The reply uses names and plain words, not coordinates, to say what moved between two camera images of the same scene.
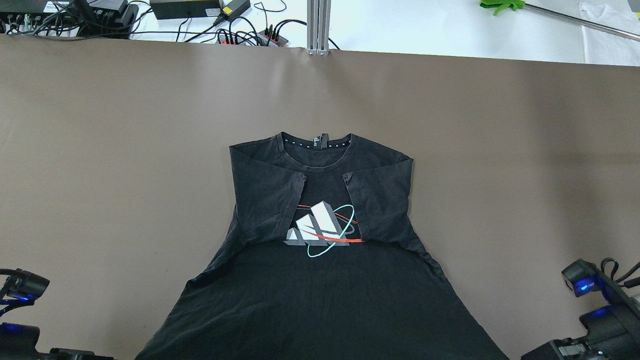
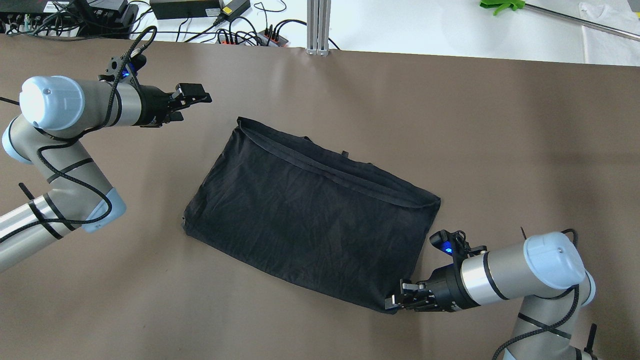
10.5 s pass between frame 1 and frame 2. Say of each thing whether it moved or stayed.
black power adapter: stayed
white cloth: stayed
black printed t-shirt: moved
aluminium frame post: stayed
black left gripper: moved
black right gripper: moved
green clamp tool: stayed
